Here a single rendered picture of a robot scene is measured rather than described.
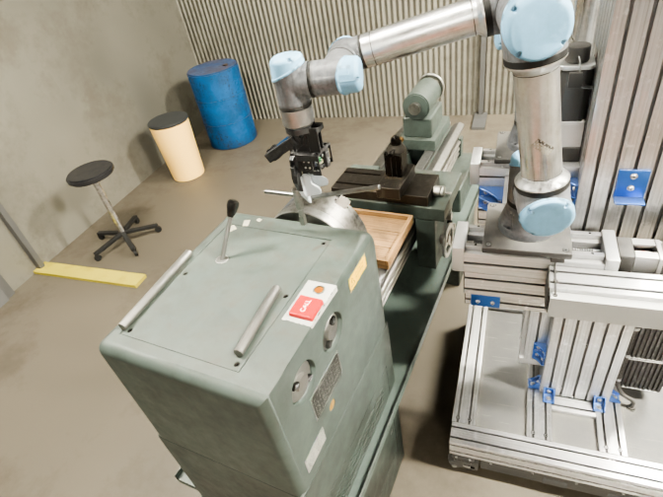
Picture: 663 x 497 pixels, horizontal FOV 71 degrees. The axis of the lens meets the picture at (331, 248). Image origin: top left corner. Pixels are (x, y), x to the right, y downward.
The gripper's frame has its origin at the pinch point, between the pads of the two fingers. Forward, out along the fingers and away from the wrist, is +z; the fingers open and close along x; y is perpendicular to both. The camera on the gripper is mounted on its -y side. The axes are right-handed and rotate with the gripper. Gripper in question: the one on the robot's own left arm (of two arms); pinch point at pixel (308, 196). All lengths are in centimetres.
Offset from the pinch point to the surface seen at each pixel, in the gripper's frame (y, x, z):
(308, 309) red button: 11.0, -27.6, 11.1
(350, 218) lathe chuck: 1.1, 19.1, 20.3
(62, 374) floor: -190, -11, 137
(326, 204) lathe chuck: -5.9, 17.8, 15.1
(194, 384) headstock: -4, -51, 13
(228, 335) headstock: -3.8, -38.8, 12.2
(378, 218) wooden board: -7, 59, 49
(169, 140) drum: -260, 198, 93
